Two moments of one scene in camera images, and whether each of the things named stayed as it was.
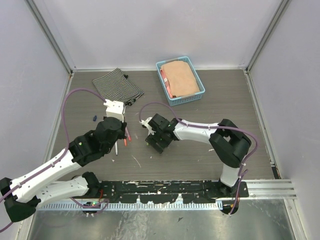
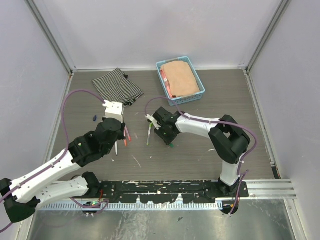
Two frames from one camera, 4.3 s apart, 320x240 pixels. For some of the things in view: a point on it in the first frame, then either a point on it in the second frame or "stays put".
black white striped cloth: (115, 85) stays put
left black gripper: (122, 135) stays put
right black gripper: (153, 142) → (168, 140)
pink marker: (128, 133) stays put
